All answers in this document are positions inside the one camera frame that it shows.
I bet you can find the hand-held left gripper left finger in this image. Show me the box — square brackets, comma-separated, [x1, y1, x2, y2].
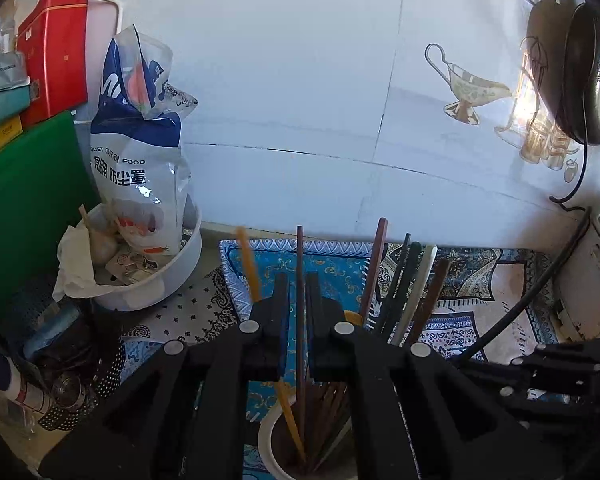
[39, 273, 291, 480]

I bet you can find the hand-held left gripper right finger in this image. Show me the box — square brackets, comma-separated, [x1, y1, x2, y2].
[305, 273, 567, 480]

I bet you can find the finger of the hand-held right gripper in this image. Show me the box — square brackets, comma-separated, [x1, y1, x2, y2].
[457, 339, 600, 389]
[497, 380, 600, 419]

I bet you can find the dark brown chopstick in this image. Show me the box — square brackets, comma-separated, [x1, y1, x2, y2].
[295, 226, 309, 477]

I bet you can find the light bamboo chopstick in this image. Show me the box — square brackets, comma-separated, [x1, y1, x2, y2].
[235, 226, 308, 465]

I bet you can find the bunch of assorted chopsticks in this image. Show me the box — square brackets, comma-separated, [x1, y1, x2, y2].
[307, 217, 452, 473]

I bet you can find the white utensil holder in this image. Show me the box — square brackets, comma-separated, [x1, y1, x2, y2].
[256, 390, 355, 480]

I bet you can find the white rice cooker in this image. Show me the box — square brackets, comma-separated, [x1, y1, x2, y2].
[552, 197, 600, 341]

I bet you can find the beige blue bordered mat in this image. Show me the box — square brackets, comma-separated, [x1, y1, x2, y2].
[375, 242, 561, 366]

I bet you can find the white paisley mat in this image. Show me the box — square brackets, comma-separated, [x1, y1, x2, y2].
[122, 265, 246, 348]

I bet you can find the white plastic bowl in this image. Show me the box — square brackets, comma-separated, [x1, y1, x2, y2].
[55, 202, 203, 312]

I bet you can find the black perforated basket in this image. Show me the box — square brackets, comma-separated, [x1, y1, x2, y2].
[0, 270, 128, 433]

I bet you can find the garlic bulb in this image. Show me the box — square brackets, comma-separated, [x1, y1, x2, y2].
[87, 232, 119, 266]

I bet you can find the blue white plastic bag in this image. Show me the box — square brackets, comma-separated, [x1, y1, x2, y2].
[89, 24, 199, 261]

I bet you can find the white crumpled tissue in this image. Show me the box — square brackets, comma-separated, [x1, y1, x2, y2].
[54, 225, 112, 302]

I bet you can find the white bottle blue cap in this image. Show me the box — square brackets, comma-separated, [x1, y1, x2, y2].
[0, 352, 51, 413]

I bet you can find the green cutting board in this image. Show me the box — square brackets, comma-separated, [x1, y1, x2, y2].
[0, 110, 101, 331]

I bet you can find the black wok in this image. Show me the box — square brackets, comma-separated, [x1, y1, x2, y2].
[525, 0, 600, 147]

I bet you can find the yellow box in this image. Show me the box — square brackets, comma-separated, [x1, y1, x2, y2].
[0, 115, 25, 163]

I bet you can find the red box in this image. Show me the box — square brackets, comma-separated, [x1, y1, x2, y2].
[16, 0, 90, 128]

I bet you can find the teal box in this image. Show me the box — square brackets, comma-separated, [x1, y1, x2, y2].
[0, 50, 33, 133]

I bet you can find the thick black cable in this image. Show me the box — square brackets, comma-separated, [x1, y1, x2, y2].
[457, 207, 593, 363]

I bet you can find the thin black cable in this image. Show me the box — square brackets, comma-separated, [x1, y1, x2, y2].
[549, 5, 593, 211]

